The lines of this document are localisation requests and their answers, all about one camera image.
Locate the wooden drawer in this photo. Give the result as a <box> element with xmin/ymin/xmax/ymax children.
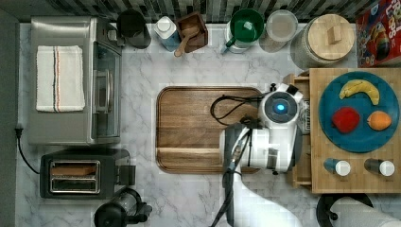
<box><xmin>283</xmin><ymin>74</ymin><xmax>312</xmax><ymax>189</ymax></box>

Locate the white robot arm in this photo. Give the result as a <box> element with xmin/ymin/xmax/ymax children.
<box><xmin>215</xmin><ymin>83</ymin><xmax>303</xmax><ymax>227</ymax></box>

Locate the snack bag in drawer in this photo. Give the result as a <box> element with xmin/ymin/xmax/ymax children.
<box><xmin>298</xmin><ymin>99</ymin><xmax>310</xmax><ymax>134</ymax></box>

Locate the bamboo drawer cabinet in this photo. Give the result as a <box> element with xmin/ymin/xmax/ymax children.
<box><xmin>309</xmin><ymin>68</ymin><xmax>400</xmax><ymax>194</ymax></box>

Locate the wooden cutting board tray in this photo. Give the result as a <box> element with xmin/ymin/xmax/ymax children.
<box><xmin>156</xmin><ymin>86</ymin><xmax>260</xmax><ymax>174</ymax></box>

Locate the brown wooden utensil box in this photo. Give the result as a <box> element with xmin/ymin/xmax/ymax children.
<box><xmin>175</xmin><ymin>11</ymin><xmax>208</xmax><ymax>53</ymax></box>

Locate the wooden spoon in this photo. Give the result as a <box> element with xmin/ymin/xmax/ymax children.
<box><xmin>174</xmin><ymin>26</ymin><xmax>200</xmax><ymax>58</ymax></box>

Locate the blue bottle white cap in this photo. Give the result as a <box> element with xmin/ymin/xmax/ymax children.
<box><xmin>154</xmin><ymin>16</ymin><xmax>180</xmax><ymax>52</ymax></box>

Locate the green measuring cup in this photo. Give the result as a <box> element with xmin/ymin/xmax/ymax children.
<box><xmin>221</xmin><ymin>9</ymin><xmax>264</xmax><ymax>54</ymax></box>

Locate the stainless toaster oven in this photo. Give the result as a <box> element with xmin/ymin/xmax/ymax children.
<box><xmin>28</xmin><ymin>16</ymin><xmax>122</xmax><ymax>146</ymax></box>

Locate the black round canister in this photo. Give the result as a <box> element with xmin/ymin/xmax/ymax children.
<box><xmin>116</xmin><ymin>9</ymin><xmax>151</xmax><ymax>49</ymax></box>

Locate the white striped dish towel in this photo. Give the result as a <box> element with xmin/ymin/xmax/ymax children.
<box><xmin>36</xmin><ymin>45</ymin><xmax>85</xmax><ymax>113</ymax></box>

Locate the jar with wooden lid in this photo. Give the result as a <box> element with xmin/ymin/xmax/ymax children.
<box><xmin>290</xmin><ymin>14</ymin><xmax>356</xmax><ymax>69</ymax></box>

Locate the red plush apple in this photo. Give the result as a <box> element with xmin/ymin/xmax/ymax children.
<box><xmin>331</xmin><ymin>107</ymin><xmax>360</xmax><ymax>133</ymax></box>

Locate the blue shaker white lid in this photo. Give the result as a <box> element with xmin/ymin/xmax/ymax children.
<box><xmin>323</xmin><ymin>158</ymin><xmax>351</xmax><ymax>177</ymax></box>

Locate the black silver toaster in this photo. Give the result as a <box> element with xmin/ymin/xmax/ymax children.
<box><xmin>40</xmin><ymin>148</ymin><xmax>135</xmax><ymax>200</ymax></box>

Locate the paper towel holder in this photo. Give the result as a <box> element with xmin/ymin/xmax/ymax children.
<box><xmin>316</xmin><ymin>193</ymin><xmax>401</xmax><ymax>227</ymax></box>

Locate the yellow plush banana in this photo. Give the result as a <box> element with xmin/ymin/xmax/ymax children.
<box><xmin>339</xmin><ymin>79</ymin><xmax>380</xmax><ymax>105</ymax></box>

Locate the blue round plate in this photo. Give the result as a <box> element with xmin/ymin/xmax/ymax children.
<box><xmin>319</xmin><ymin>71</ymin><xmax>400</xmax><ymax>153</ymax></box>

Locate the orange plush fruit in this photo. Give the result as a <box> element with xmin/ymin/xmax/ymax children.
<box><xmin>367</xmin><ymin>111</ymin><xmax>392</xmax><ymax>131</ymax></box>

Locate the dark shaker white lid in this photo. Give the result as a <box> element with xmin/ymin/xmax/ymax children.
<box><xmin>364</xmin><ymin>159</ymin><xmax>395</xmax><ymax>177</ymax></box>

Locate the red Froot Loops box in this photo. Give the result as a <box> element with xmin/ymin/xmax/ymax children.
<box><xmin>356</xmin><ymin>0</ymin><xmax>401</xmax><ymax>68</ymax></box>

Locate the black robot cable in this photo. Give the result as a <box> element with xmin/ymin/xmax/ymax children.
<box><xmin>209</xmin><ymin>94</ymin><xmax>264</xmax><ymax>127</ymax></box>

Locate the black power cord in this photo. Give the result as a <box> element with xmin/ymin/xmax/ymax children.
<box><xmin>14</xmin><ymin>127</ymin><xmax>42</xmax><ymax>175</ymax></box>

